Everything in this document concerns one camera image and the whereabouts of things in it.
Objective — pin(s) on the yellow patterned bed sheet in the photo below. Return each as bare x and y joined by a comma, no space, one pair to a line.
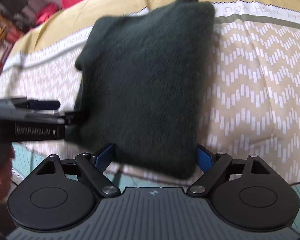
252,96

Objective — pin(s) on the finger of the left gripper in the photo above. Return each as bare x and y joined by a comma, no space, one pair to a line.
43,105

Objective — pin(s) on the person's left hand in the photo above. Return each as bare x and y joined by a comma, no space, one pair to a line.
6,174

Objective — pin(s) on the dark green knit sweater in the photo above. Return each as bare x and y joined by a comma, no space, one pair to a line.
142,86

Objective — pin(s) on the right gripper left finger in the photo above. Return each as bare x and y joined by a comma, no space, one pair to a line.
92,166

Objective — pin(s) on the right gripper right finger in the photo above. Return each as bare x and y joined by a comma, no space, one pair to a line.
215,172

